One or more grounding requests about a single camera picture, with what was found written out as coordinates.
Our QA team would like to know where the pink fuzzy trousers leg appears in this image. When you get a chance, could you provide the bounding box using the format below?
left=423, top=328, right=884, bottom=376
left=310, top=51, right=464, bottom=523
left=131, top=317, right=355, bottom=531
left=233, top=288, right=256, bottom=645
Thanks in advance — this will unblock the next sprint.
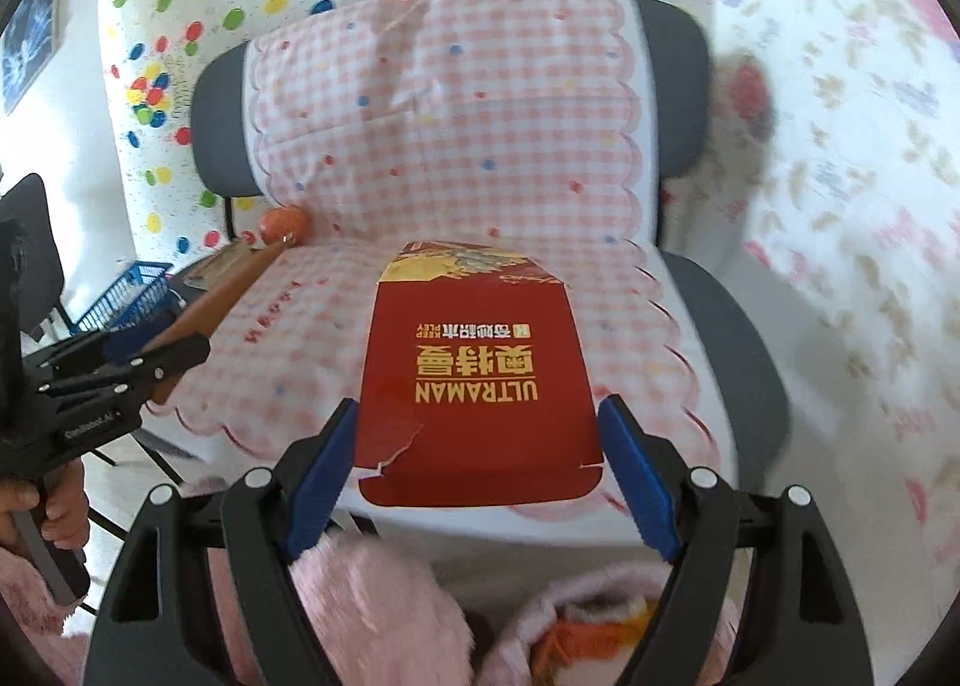
left=0, top=481, right=482, bottom=686

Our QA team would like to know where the pink checkered chair cover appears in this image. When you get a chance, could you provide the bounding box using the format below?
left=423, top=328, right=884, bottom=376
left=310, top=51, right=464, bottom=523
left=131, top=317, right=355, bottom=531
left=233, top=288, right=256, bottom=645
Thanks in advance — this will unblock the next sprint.
left=146, top=0, right=740, bottom=538

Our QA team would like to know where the left hand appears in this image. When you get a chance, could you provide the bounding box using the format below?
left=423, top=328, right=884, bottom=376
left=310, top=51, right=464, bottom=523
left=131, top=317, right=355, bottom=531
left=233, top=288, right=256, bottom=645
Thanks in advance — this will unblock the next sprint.
left=0, top=459, right=89, bottom=556

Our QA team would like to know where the dark grey chair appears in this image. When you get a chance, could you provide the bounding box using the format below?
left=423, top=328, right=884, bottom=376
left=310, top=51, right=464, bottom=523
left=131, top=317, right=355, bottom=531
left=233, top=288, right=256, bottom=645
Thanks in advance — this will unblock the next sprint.
left=190, top=0, right=791, bottom=491

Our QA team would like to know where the floral wall sheet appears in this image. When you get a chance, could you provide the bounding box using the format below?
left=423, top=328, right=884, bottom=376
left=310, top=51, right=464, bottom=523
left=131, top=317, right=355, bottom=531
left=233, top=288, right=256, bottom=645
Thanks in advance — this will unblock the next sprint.
left=698, top=0, right=958, bottom=587

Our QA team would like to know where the red apple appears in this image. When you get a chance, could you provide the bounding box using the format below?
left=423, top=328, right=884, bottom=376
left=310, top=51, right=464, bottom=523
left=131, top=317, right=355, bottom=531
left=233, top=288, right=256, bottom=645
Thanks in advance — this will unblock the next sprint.
left=259, top=206, right=313, bottom=245

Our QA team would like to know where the orange knitted glove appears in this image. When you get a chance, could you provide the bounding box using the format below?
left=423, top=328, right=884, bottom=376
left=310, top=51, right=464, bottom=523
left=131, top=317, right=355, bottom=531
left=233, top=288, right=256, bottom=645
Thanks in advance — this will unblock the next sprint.
left=529, top=618, right=647, bottom=686

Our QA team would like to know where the pink lined trash bin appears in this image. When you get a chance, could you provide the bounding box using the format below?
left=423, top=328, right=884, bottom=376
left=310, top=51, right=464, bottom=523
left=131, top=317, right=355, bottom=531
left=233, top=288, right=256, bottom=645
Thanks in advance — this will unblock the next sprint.
left=478, top=564, right=746, bottom=686

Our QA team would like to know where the red Ultraman cardboard box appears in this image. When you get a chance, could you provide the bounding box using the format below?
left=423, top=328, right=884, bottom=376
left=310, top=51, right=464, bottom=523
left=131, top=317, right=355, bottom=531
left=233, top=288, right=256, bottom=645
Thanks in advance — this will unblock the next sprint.
left=355, top=242, right=602, bottom=509

